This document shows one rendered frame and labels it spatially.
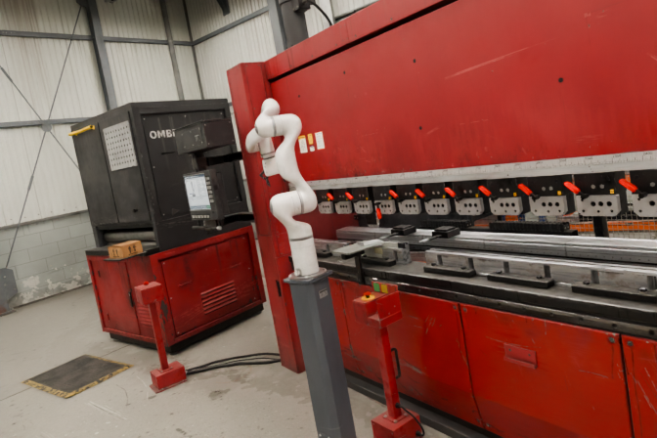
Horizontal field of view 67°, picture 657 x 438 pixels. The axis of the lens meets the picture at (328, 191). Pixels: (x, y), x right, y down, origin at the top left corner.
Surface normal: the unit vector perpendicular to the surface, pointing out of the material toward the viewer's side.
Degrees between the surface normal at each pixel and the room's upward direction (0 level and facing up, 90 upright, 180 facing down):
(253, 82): 90
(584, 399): 90
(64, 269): 90
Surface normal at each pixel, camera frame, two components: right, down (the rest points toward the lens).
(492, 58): -0.80, 0.19
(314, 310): 0.08, 0.07
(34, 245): 0.75, -0.07
